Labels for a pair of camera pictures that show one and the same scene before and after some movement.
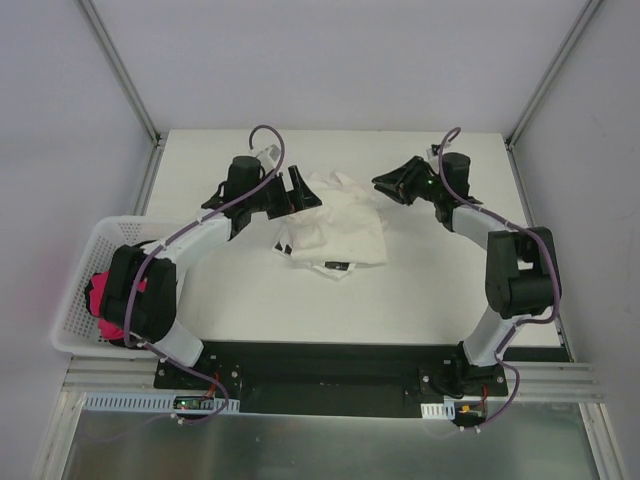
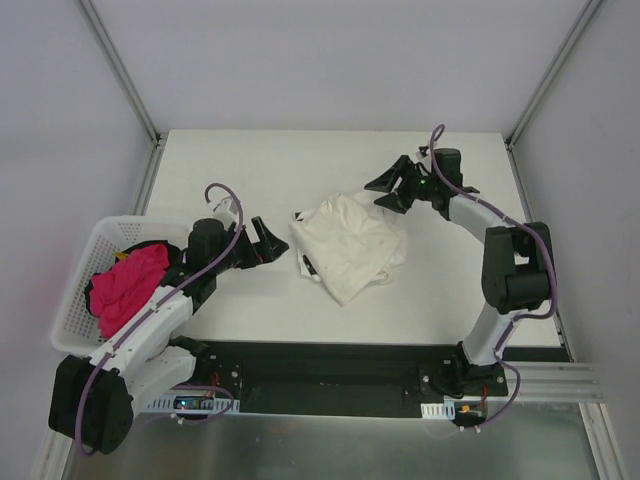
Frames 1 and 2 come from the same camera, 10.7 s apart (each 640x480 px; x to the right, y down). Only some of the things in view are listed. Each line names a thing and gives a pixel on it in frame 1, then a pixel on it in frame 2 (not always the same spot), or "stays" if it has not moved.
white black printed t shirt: [337, 270] -> [399, 232]
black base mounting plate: [336, 379] stays
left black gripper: [279, 198] -> [250, 248]
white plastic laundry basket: [76, 328] stays
